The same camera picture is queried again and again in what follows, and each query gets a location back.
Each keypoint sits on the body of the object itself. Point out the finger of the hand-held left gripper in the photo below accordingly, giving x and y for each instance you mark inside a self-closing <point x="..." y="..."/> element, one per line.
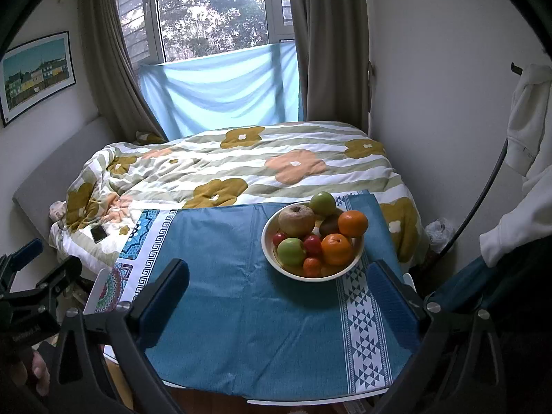
<point x="26" y="253"/>
<point x="62" y="274"/>

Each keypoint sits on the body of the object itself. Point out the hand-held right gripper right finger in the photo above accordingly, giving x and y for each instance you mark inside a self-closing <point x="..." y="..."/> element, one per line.
<point x="388" y="306"/>

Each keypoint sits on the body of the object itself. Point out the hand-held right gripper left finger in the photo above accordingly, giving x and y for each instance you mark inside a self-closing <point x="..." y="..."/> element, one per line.
<point x="166" y="293"/>

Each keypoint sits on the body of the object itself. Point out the small orange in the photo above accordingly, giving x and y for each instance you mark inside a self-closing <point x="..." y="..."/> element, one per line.
<point x="311" y="266"/>

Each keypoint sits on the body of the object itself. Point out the round red tomato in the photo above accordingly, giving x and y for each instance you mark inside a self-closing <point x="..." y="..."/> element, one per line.
<point x="312" y="245"/>

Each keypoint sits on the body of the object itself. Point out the green apple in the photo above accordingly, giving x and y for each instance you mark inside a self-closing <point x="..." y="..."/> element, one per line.
<point x="291" y="251"/>
<point x="322" y="203"/>

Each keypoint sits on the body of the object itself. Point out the white bowl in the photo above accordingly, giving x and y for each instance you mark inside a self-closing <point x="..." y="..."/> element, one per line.
<point x="276" y="264"/>

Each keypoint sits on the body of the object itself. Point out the small red tomato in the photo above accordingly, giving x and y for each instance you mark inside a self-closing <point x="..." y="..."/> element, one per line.
<point x="279" y="238"/>

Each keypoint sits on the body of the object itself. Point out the person's left hand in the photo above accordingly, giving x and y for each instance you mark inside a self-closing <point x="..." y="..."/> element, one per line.
<point x="39" y="373"/>

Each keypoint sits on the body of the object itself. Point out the black phone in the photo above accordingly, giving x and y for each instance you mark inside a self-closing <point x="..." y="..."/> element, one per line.
<point x="98" y="233"/>

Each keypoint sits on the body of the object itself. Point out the blue patterned tablecloth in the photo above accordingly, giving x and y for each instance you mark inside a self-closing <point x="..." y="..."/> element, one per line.
<point x="237" y="310"/>

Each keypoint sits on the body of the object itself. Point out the clear plastic bag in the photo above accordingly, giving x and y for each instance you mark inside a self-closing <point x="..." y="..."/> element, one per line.
<point x="440" y="233"/>

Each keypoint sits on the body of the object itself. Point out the dark teal cloth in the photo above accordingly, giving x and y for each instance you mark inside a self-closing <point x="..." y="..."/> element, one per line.
<point x="474" y="282"/>

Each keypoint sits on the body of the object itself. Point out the grey headboard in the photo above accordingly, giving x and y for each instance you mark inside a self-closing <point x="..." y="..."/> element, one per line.
<point x="56" y="168"/>

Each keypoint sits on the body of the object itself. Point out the kiwi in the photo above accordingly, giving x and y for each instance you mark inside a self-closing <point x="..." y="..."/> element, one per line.
<point x="330" y="225"/>

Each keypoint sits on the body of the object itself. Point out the floral striped blanket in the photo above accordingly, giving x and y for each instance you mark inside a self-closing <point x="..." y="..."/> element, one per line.
<point x="215" y="159"/>

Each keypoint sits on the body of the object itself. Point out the grey-brown curtain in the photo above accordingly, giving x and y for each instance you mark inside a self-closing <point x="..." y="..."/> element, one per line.
<point x="112" y="73"/>
<point x="332" y="51"/>

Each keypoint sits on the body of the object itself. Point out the light blue cloth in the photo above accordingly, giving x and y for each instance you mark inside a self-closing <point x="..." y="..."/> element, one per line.
<point x="215" y="90"/>

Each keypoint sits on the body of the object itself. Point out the white hanging garment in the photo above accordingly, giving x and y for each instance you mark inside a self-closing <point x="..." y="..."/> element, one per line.
<point x="528" y="112"/>

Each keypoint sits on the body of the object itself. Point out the window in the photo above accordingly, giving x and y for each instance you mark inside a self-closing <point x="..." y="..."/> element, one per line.
<point x="202" y="13"/>

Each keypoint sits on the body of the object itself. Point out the framed wall poster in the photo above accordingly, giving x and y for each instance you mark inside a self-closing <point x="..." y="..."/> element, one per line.
<point x="36" y="75"/>

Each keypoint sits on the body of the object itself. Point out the black wall hook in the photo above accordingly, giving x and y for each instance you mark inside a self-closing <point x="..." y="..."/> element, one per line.
<point x="515" y="68"/>

